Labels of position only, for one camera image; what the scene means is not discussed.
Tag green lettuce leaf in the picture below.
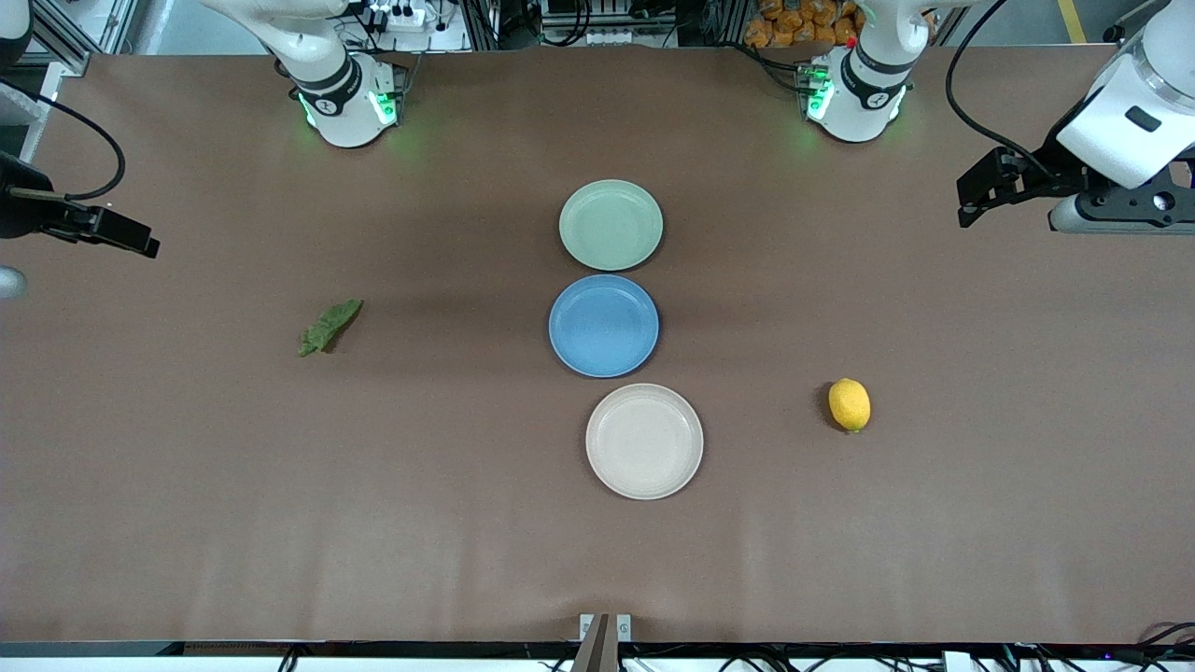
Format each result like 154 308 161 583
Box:
297 298 365 358

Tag yellow lemon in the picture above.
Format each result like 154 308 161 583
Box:
828 377 872 434

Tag orange snack bags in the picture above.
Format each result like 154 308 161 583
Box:
744 0 865 49

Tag white power strip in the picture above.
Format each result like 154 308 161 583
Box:
367 3 428 31

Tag light green round plate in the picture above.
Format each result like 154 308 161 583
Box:
558 178 665 273

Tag blue round plate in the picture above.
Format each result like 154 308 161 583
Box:
548 273 661 379

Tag beige round plate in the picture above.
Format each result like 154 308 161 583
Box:
585 383 705 501

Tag black equipment rack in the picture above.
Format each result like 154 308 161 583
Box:
464 0 748 50

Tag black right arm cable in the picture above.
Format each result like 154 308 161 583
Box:
0 79 128 203

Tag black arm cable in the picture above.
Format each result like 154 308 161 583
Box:
0 79 128 203
945 0 1061 178

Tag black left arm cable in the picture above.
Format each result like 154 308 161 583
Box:
945 0 1061 178

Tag aluminium frame profile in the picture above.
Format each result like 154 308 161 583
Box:
1104 0 1173 45
17 0 141 77

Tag black base cable bundle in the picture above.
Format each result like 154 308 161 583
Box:
745 42 819 96

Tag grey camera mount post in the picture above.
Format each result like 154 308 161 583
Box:
571 613 633 672

